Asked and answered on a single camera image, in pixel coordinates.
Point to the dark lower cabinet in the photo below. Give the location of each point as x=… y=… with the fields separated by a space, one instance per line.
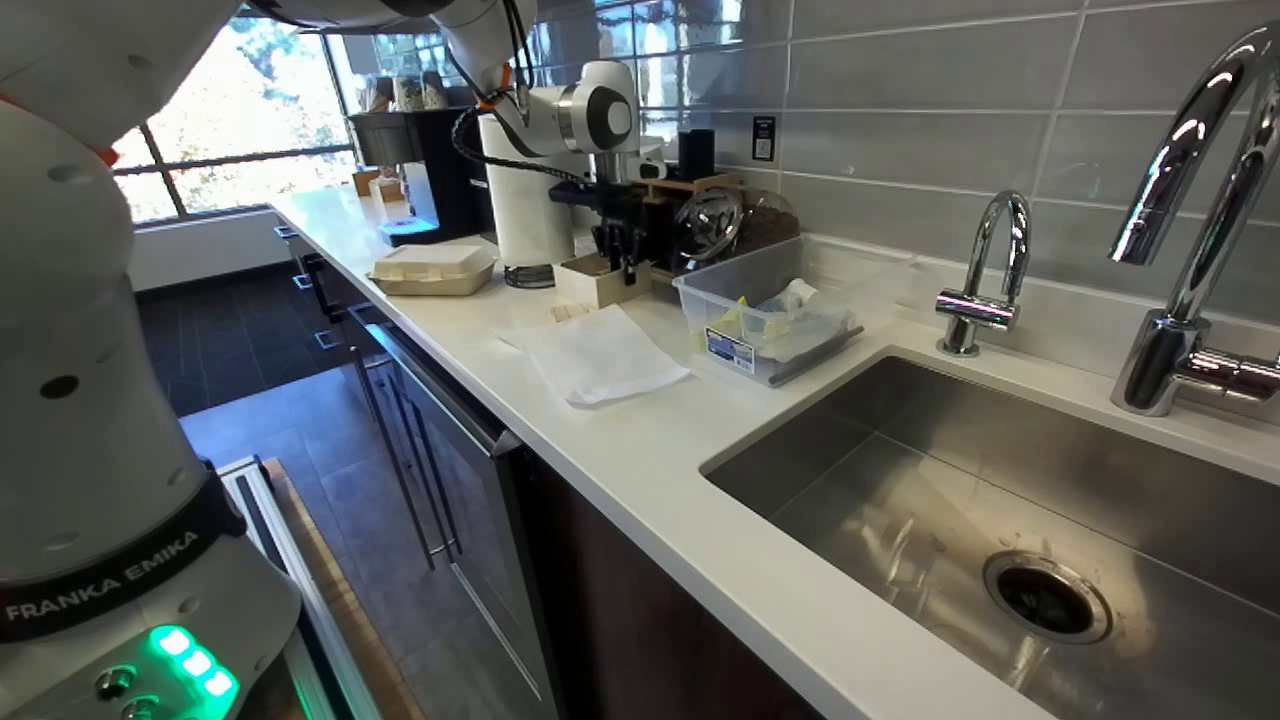
x=452 y=535

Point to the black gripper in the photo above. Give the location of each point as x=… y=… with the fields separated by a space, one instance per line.
x=605 y=201

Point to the tall chrome faucet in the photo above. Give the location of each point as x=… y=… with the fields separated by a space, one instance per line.
x=1160 y=361

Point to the clear plastic container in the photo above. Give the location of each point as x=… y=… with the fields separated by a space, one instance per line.
x=766 y=333

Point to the sink drain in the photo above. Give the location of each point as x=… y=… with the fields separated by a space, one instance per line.
x=1044 y=600

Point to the wooden countertop organizer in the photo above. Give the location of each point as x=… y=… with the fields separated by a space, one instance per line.
x=773 y=220

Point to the black cylindrical mug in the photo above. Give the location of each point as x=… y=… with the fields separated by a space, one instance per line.
x=699 y=154

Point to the wooden box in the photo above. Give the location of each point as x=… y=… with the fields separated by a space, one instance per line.
x=585 y=283

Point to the small chrome faucet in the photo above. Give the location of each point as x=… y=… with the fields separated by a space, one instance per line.
x=983 y=308

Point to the white paper towel roll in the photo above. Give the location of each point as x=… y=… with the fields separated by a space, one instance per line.
x=523 y=220

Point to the black wall switch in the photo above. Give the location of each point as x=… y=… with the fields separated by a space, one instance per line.
x=760 y=137

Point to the window with dark frame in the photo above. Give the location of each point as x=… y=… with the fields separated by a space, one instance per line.
x=240 y=132

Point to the white paper napkin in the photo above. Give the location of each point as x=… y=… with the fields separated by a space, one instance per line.
x=605 y=359

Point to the stainless steel sink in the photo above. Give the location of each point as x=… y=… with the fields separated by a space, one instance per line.
x=906 y=494

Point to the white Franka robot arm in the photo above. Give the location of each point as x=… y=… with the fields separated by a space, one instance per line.
x=82 y=333

